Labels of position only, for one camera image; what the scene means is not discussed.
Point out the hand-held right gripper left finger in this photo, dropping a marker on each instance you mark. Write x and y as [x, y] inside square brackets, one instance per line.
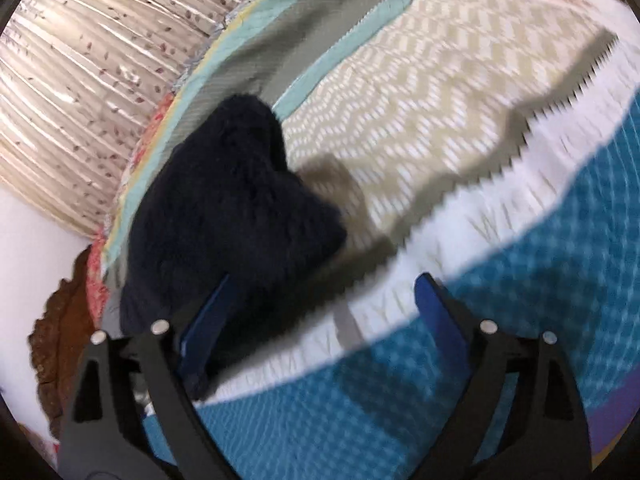
[210, 325]

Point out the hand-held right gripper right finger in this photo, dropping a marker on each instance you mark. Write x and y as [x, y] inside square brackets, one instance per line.
[435, 315]

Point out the carved wooden headboard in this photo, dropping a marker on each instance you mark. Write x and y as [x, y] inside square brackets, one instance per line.
[55, 340]

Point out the patterned patchwork bedspread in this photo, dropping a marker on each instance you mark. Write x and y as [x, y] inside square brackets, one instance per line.
[450, 135]

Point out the beige floral pleated curtain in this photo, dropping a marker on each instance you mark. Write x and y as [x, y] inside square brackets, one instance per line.
[100, 85]

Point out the dark navy fleece garment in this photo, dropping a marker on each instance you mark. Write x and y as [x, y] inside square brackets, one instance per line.
[225, 210]

